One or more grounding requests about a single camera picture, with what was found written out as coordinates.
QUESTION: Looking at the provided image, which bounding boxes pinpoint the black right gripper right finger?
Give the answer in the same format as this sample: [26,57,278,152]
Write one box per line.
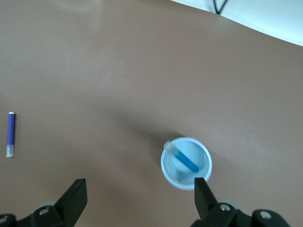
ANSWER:
[190,176,291,227]

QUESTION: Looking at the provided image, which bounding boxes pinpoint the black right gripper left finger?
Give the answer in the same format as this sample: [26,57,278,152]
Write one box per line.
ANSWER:
[0,178,88,227]

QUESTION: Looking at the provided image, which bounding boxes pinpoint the blue marker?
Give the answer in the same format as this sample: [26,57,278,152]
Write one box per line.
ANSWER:
[163,140,199,173]

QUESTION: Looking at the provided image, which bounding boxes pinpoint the blue mesh cup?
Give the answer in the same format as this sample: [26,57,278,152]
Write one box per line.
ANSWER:
[160,137,213,191]

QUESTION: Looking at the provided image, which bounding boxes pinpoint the purple marker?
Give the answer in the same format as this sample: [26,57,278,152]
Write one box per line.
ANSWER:
[6,112,17,158]

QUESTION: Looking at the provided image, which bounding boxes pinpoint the black stand legs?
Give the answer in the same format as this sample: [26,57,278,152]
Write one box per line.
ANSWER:
[209,0,232,15]

